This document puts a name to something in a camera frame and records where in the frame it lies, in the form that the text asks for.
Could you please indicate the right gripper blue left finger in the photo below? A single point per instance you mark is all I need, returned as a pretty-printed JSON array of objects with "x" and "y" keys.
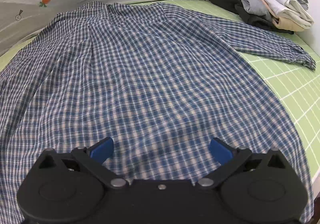
[{"x": 92, "y": 159}]

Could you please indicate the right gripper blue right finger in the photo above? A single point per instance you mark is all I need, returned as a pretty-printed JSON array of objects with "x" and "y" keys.
[{"x": 230, "y": 160}]

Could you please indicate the blue plaid shirt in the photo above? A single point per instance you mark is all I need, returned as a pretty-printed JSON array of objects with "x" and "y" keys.
[{"x": 161, "y": 80}]

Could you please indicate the green grid mat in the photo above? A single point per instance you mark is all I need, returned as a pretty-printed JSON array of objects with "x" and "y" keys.
[{"x": 297, "y": 87}]

